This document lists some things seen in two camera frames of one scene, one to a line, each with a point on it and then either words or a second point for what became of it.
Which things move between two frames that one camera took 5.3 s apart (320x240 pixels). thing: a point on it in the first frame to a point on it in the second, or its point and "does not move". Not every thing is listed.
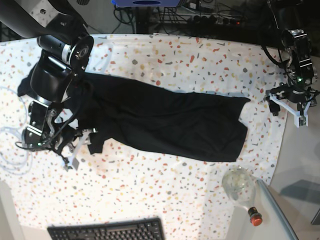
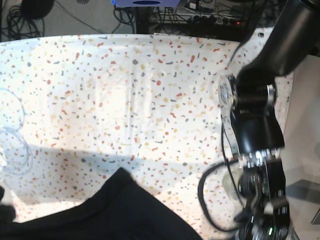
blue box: [145, 3] does not move
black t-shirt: [121, 114] to [123, 209]
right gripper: [295, 95] to [261, 182]
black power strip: [211, 20] does not move
